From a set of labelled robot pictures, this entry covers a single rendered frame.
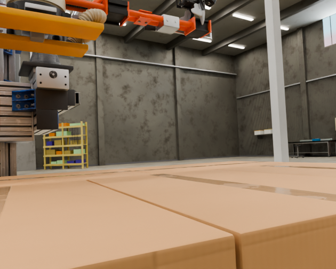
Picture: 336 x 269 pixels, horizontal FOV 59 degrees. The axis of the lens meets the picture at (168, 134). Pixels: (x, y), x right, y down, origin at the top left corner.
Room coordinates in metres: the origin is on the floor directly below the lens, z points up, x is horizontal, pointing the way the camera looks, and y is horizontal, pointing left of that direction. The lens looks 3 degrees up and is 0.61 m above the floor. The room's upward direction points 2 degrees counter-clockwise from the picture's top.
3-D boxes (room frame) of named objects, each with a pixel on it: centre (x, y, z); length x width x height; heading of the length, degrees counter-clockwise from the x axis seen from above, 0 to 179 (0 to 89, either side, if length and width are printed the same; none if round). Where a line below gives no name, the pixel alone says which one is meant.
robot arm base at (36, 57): (1.46, 0.60, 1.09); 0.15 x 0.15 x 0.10
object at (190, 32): (1.19, -0.14, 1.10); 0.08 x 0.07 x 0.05; 119
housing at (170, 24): (1.13, -0.02, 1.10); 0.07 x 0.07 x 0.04; 29
